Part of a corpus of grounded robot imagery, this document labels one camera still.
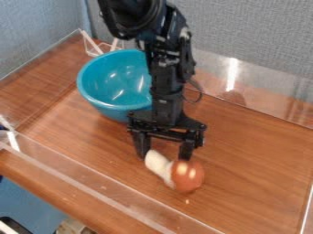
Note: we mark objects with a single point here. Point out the clear acrylic barrier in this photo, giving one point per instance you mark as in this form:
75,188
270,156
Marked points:
89,194
266,90

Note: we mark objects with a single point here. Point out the clear acrylic corner bracket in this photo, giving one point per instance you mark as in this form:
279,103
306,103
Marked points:
93,49

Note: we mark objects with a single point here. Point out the blue plastic bowl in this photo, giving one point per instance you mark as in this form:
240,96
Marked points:
113,83

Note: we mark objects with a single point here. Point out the clear acrylic front barrier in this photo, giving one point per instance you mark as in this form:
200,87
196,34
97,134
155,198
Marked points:
89,194

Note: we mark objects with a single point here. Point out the clear acrylic back barrier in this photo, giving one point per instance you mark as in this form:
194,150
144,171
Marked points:
266,90

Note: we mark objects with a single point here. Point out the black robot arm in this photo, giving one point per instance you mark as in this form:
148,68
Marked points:
156,26

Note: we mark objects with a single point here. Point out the brown toy mushroom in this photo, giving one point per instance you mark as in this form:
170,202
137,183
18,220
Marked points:
182,175

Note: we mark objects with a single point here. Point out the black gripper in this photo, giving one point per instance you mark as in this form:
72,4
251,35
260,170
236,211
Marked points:
183,130

